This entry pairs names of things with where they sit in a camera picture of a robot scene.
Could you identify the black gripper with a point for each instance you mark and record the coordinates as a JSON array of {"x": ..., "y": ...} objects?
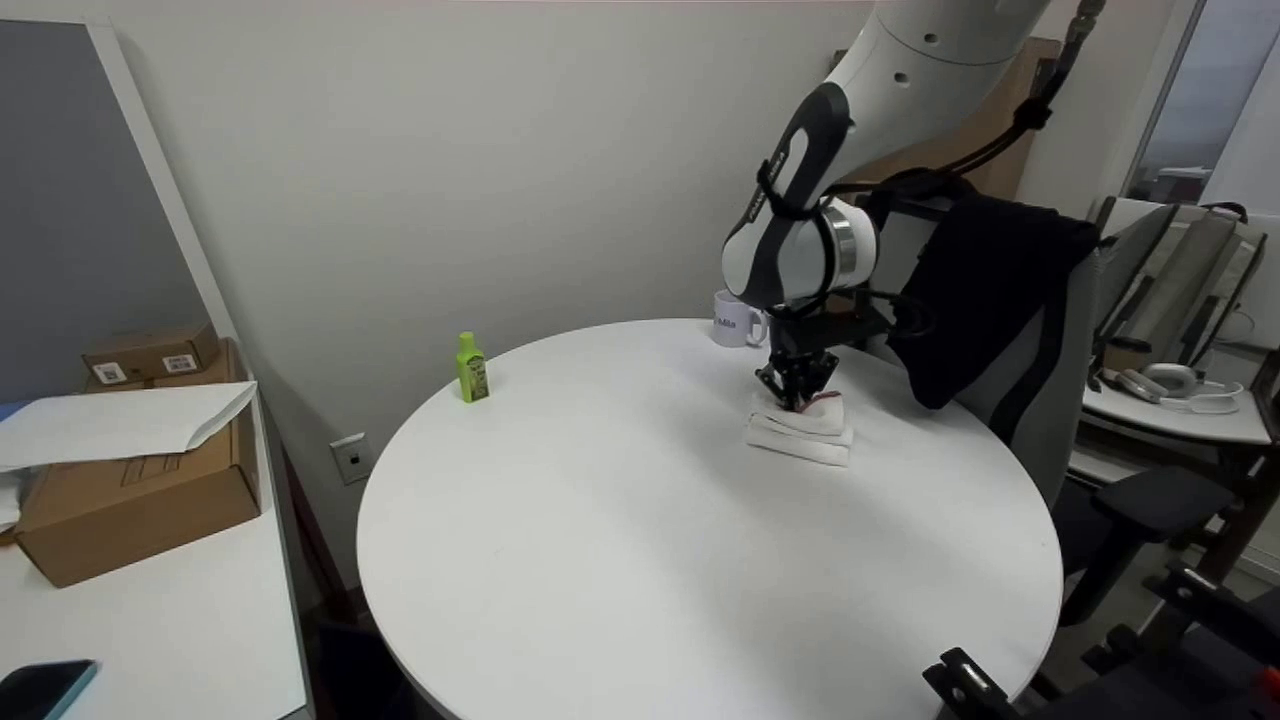
[{"x": 802, "y": 344}]

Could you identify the white towel with red stripes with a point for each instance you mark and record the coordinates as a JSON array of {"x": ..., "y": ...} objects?
[{"x": 818, "y": 434}]

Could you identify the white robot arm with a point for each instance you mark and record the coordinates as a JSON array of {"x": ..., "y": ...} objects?
[{"x": 915, "y": 69}]

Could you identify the white mug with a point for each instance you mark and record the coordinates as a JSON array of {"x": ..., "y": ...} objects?
[{"x": 734, "y": 323}]

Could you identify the black jacket on chair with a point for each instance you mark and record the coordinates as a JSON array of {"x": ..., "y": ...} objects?
[{"x": 968, "y": 286}]

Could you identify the grey office chair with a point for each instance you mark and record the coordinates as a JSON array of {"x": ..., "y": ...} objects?
[{"x": 1032, "y": 390}]

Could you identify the green small bottle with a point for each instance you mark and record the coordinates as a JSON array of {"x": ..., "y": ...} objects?
[{"x": 469, "y": 369}]

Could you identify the grey backpack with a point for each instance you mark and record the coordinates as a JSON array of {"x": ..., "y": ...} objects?
[{"x": 1172, "y": 273}]

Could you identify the small cardboard box behind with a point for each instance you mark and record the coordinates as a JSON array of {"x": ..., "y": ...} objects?
[{"x": 167, "y": 356}]

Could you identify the white side desk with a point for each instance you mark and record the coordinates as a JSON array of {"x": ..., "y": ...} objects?
[{"x": 188, "y": 634}]

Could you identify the white paper sheet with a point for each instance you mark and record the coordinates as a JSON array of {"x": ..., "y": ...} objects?
[{"x": 119, "y": 427}]

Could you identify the grey partition screen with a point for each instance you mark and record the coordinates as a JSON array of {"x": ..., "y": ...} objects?
[{"x": 98, "y": 241}]

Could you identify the cardboard box on desk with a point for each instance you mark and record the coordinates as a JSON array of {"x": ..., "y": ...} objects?
[{"x": 98, "y": 516}]

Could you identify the dark smartphone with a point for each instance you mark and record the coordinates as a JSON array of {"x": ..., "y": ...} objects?
[{"x": 46, "y": 688}]

